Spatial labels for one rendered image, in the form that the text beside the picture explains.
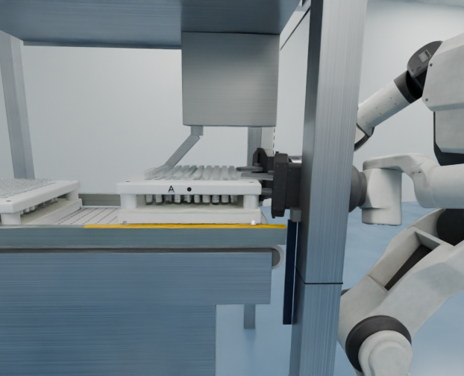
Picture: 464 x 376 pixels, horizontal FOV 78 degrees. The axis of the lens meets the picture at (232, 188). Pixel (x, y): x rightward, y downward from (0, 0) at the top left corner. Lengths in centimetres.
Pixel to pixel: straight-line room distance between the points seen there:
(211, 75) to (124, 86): 338
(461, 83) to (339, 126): 38
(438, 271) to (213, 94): 61
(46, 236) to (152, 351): 30
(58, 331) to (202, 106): 55
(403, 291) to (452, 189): 31
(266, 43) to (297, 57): 367
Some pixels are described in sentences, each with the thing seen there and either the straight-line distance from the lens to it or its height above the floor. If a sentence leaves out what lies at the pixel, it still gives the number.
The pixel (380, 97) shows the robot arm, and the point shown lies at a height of 114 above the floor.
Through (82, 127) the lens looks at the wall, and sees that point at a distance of 412.
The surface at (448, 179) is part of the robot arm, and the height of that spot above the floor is 97.
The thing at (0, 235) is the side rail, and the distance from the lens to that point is 61.
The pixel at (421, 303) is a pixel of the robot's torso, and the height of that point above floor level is 67.
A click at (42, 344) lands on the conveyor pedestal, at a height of 62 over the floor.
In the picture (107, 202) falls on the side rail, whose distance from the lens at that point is 81.
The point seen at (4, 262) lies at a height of 81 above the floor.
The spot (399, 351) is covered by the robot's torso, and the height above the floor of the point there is 60.
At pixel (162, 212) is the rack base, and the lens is 51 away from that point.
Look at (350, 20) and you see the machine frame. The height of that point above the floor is 117.
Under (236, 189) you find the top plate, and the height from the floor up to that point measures 93.
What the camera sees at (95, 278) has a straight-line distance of 57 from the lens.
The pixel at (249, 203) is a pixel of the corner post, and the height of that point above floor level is 91.
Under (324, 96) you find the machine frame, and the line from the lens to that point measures 43.
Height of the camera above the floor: 102
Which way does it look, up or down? 11 degrees down
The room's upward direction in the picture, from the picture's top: 1 degrees clockwise
